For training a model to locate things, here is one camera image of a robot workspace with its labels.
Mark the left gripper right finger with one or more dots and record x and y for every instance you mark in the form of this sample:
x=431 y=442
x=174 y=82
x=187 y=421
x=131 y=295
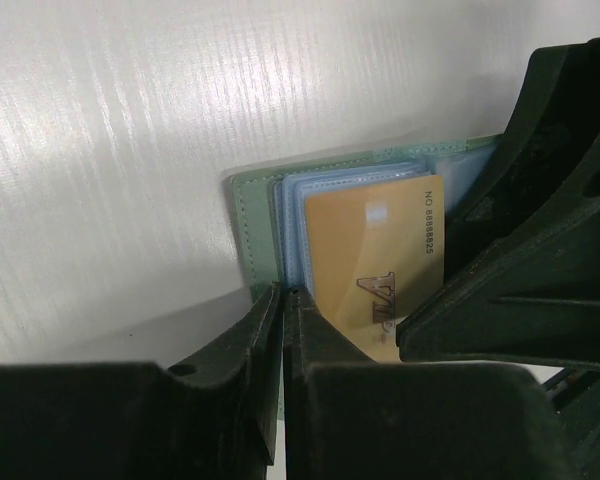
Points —
x=348 y=417

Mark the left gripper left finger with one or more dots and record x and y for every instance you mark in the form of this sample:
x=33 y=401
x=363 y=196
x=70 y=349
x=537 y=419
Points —
x=212 y=415

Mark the green leather card holder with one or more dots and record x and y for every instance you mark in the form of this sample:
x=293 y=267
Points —
x=269 y=203

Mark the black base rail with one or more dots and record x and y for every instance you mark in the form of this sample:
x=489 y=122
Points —
x=575 y=395

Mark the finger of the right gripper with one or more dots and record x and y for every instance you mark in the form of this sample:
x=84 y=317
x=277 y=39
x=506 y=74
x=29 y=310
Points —
x=530 y=298
x=554 y=124

